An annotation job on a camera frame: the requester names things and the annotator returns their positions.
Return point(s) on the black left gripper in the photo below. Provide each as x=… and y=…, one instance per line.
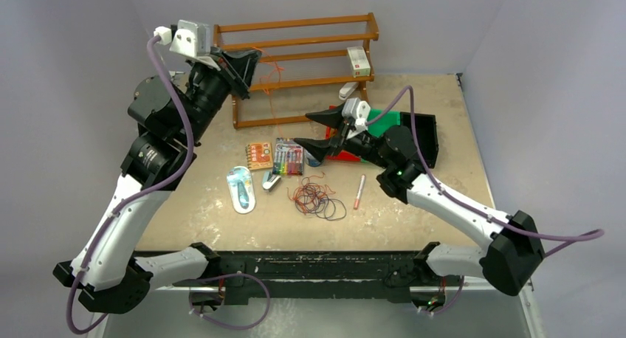
x=239, y=71

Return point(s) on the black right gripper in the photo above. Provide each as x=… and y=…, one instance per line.
x=320, y=148

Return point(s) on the red plastic bin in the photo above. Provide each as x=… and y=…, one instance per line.
x=342, y=156

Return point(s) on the green plastic bin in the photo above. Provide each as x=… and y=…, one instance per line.
x=382, y=124

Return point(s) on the black plastic bin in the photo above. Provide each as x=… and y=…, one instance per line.
x=426, y=132

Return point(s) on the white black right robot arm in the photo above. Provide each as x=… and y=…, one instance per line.
x=507, y=249

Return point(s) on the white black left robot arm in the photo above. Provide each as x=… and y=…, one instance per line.
x=106, y=276

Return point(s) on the round blue white tub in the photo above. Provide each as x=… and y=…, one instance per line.
x=311, y=161

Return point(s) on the pack of coloured markers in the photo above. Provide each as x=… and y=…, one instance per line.
x=288, y=158

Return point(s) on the wooden three-tier rack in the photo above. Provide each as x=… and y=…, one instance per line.
x=302, y=53

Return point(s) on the white stapler under rack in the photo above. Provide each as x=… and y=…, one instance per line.
x=347, y=90

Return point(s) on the white orange-capped marker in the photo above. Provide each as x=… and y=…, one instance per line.
x=359, y=192

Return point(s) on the orange spiral notebook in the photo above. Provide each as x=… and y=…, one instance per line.
x=259, y=155

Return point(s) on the white red small box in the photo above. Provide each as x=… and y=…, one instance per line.
x=359, y=62

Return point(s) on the light blue white stapler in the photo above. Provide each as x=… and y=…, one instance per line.
x=270, y=181

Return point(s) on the blue white tape package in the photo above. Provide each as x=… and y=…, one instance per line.
x=239, y=181

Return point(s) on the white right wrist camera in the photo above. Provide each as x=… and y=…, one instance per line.
x=356, y=111

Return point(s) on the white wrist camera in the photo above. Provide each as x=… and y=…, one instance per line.
x=188, y=39
x=356, y=111

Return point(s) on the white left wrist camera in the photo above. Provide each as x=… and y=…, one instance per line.
x=188, y=39

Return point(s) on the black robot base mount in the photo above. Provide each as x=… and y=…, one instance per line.
x=394, y=276

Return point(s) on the aluminium rail frame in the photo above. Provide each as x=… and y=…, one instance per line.
x=479, y=311

